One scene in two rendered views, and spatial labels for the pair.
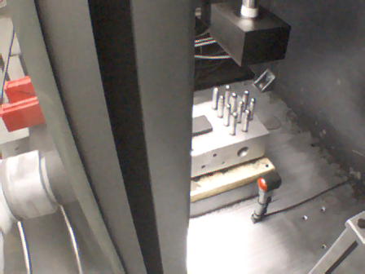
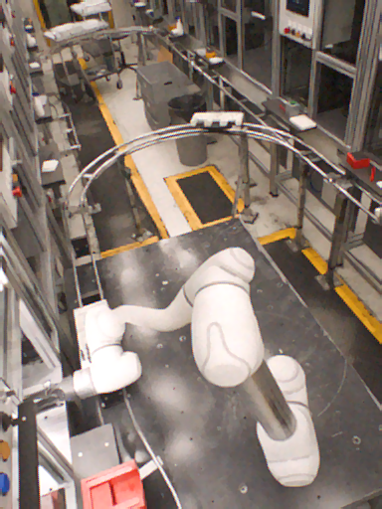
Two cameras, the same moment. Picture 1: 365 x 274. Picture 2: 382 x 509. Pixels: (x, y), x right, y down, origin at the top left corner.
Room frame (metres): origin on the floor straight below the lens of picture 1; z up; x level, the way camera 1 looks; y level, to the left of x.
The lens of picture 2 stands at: (0.90, 0.70, 2.15)
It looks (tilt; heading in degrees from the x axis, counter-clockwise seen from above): 42 degrees down; 188
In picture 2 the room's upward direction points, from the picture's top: 9 degrees counter-clockwise
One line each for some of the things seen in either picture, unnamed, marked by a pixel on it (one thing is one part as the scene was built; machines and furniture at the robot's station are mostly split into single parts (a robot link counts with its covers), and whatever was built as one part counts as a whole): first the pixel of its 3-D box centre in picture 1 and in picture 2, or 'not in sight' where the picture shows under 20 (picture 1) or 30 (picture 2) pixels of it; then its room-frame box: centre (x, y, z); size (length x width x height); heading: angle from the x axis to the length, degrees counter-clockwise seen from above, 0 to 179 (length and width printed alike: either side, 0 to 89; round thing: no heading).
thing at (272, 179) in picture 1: (264, 200); not in sight; (0.25, -0.12, 0.96); 0.03 x 0.03 x 0.12; 21
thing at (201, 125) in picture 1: (186, 128); not in sight; (0.32, 0.00, 1.05); 0.07 x 0.03 x 0.01; 111
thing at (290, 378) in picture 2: not in sight; (281, 385); (0.17, 0.85, 0.85); 0.18 x 0.16 x 0.22; 1
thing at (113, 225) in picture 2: not in sight; (89, 117); (-4.27, -1.08, 0.01); 5.85 x 0.59 x 0.01; 21
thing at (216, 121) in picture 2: not in sight; (217, 122); (-1.94, 0.66, 0.84); 0.37 x 0.14 x 0.10; 79
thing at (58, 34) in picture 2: not in sight; (84, 58); (-5.22, -1.22, 0.48); 0.88 x 0.56 x 0.96; 129
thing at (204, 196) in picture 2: not in sight; (205, 196); (-2.23, 0.50, 0.01); 1.00 x 0.55 x 0.01; 21
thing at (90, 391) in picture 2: not in sight; (85, 383); (0.24, 0.21, 1.02); 0.09 x 0.06 x 0.09; 21
